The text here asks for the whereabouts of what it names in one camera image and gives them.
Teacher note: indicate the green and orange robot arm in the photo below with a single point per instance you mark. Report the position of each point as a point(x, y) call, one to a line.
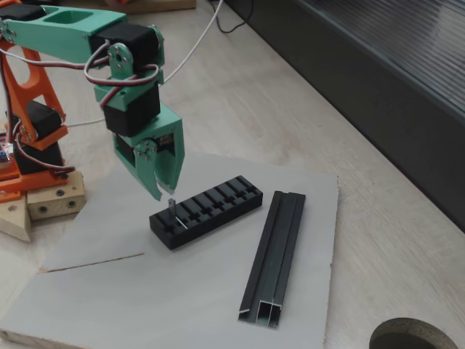
point(54, 32)

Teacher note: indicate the small metal pin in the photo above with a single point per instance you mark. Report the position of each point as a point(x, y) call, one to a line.
point(171, 209)

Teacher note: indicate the wooden base plank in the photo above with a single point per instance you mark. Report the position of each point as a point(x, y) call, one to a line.
point(14, 221)

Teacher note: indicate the grey chipboard panel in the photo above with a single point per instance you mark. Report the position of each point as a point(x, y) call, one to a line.
point(145, 291)

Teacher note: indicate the black aluminium profile rail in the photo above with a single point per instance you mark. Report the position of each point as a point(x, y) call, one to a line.
point(276, 254)

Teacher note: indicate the light wooden plank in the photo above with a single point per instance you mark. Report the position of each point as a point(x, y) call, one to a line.
point(163, 5)

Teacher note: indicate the red controller board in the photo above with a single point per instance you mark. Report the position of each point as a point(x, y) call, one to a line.
point(3, 145)

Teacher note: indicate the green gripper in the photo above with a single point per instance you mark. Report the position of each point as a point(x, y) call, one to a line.
point(165, 139)

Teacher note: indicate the wooden block with screws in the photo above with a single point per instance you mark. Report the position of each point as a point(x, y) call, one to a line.
point(54, 200)

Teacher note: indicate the black slotted holder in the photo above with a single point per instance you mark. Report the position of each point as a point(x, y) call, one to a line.
point(218, 214)

